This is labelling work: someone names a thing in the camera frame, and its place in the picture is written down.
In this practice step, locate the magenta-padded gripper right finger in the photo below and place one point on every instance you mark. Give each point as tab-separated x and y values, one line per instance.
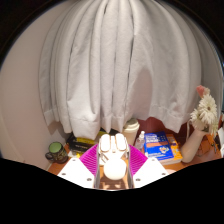
150	171

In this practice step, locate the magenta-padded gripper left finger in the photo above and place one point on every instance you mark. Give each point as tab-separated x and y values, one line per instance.
75	173

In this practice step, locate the white computer mouse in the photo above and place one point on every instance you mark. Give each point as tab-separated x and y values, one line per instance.
114	160

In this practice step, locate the blue book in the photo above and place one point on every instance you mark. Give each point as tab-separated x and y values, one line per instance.
157	146

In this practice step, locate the dark mug with green inside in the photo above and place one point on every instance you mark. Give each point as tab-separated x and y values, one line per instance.
57	152

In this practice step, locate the clear spray bottle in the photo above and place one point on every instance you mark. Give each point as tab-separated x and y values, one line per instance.
140	141

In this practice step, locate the orange book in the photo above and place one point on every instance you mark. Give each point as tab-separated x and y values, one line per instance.
176	150

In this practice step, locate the cream tumbler with lid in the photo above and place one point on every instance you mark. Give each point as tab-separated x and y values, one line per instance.
130	131

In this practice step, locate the white ceramic pitcher vase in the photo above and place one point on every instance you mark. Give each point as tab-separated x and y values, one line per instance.
193	146

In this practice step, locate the white flower bouquet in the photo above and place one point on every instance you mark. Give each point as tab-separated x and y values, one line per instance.
206	113

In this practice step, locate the white pleated curtain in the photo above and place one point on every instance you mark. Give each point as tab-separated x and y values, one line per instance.
116	66

